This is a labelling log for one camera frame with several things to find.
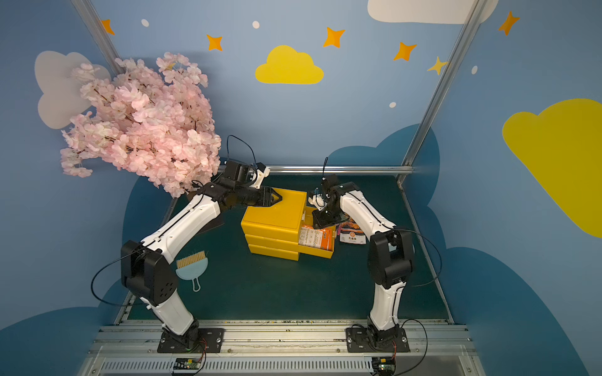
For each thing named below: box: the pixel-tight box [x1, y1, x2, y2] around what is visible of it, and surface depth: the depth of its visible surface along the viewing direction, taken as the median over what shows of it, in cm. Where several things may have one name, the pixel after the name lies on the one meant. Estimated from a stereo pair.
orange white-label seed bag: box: [299, 224, 334, 251], surface depth 92 cm
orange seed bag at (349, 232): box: [337, 217, 367, 245], surface depth 101 cm
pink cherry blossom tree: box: [59, 53, 222, 199], surface depth 64 cm
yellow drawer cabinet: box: [240, 187, 307, 261], surface depth 83 cm
